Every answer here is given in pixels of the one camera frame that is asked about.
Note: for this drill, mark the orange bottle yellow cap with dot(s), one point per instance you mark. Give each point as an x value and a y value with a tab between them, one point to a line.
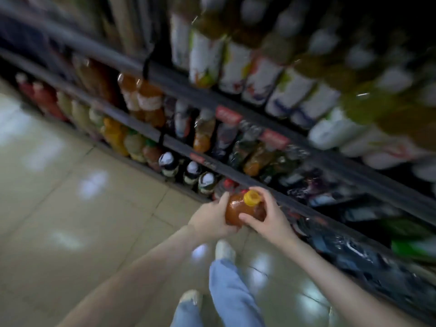
238	207

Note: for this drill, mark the row of large water jugs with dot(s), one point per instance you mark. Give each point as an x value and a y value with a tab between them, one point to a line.
381	275

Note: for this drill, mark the red price tag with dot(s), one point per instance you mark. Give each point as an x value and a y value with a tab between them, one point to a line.
196	158
228	115
274	139

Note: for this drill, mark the dark grey store shelving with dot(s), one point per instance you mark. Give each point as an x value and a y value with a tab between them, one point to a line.
184	88

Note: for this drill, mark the person's white right shoe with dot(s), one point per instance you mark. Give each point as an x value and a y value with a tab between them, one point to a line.
225	250

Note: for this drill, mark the person's white left shoe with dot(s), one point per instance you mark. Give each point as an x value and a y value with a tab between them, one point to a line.
191	297

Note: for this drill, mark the person's left hand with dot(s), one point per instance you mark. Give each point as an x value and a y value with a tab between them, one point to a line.
211	224

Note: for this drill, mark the person's left forearm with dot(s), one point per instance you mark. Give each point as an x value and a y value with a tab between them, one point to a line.
129	282

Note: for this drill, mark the person's right hand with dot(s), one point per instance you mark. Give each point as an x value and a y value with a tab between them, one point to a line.
276	224

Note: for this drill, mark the person's white shoe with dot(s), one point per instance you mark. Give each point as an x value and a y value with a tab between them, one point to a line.
191	297
225	250

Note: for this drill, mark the person's blue jeans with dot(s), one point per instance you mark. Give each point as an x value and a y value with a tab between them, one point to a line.
235	296

